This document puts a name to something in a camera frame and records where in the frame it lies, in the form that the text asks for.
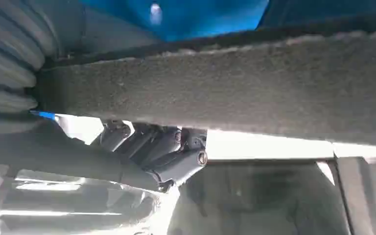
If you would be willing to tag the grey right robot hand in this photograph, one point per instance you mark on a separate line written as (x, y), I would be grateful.
(77, 162)

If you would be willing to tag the ribbed grey right robot arm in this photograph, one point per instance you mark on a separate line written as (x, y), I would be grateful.
(9, 55)

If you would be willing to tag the blue panel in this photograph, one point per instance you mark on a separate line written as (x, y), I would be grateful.
(191, 19)

